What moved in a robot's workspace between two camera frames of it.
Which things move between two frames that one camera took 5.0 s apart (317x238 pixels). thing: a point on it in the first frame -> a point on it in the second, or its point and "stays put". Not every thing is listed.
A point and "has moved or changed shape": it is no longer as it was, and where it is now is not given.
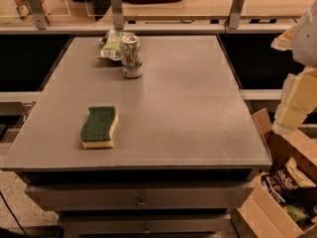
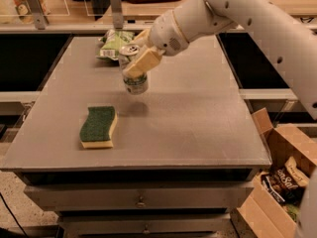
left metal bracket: (36, 7) stays put
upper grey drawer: (179, 195) stays put
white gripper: (307, 39) -> (165, 33)
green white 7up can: (132, 58) has moved or changed shape
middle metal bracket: (117, 7) stays put
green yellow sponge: (96, 130) stays put
